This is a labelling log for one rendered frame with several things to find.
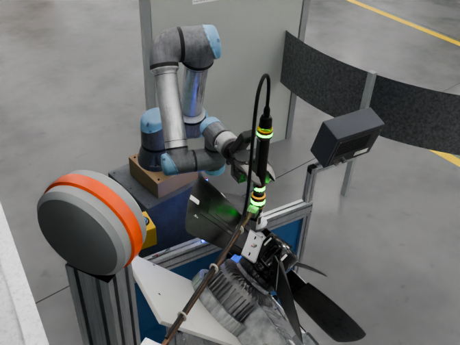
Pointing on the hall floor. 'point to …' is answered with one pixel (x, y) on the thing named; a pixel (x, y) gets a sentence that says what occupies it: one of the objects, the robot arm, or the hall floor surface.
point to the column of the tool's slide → (105, 307)
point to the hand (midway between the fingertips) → (265, 178)
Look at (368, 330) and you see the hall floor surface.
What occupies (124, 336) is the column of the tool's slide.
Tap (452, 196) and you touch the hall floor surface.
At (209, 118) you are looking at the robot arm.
